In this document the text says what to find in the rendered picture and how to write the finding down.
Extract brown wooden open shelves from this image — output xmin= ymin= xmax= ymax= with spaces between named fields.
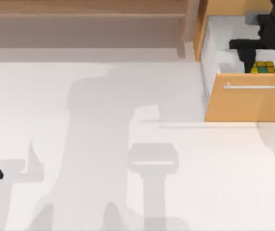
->
xmin=0 ymin=0 xmax=196 ymax=59

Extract long metal drawer handle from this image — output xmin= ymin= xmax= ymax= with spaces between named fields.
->
xmin=222 ymin=82 xmax=275 ymax=90

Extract grey drawer inside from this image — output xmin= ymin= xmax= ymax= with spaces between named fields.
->
xmin=200 ymin=15 xmax=275 ymax=121

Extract pale wooden drawer front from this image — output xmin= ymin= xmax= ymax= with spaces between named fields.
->
xmin=204 ymin=73 xmax=275 ymax=123

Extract pale wooden cabinet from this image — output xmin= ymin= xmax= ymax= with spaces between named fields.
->
xmin=192 ymin=0 xmax=275 ymax=62

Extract yellow and green puzzle cube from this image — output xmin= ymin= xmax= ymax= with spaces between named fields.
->
xmin=250 ymin=61 xmax=275 ymax=74

